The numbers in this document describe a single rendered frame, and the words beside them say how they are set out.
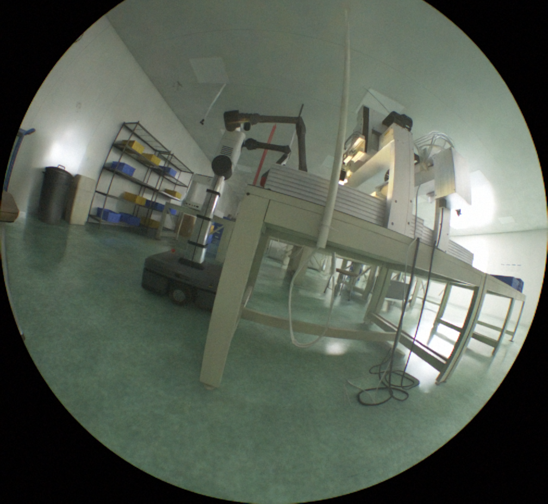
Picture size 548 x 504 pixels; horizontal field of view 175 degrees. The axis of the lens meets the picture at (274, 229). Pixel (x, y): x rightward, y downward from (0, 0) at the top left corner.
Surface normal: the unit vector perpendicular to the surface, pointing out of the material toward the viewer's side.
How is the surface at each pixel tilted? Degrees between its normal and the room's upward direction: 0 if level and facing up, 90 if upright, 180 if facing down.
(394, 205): 90
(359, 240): 90
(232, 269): 90
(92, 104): 90
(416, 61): 180
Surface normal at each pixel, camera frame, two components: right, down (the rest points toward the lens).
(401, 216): 0.01, -0.07
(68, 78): 0.96, 0.28
